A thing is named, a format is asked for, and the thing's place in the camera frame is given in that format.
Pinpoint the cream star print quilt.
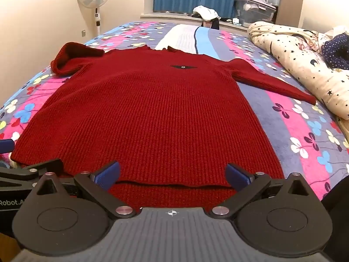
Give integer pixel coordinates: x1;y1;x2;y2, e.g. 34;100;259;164
248;21;349;127

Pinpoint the black cloth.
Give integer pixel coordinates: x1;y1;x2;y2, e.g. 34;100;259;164
201;19;220;30

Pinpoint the white clothes pile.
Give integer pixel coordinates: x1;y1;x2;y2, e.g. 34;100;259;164
193;5;221;22

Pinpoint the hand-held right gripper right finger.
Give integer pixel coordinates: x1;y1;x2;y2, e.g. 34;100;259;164
209;163;314;220

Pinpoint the floral striped bed sheet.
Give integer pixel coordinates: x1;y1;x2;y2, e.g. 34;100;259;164
0;20;349;205

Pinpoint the dark blue dotted cloth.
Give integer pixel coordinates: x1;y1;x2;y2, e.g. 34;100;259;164
321;33;349;70

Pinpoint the red knit sweater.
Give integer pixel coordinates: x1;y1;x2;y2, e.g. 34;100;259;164
10;42;317;213

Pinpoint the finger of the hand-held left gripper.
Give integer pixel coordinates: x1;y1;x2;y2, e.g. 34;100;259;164
0;159;64;182
0;139;15;153

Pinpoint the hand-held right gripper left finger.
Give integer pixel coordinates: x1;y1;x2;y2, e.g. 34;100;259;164
33;160;138;220

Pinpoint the clear plastic storage box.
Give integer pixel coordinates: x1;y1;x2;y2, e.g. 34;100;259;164
235;0;277;24

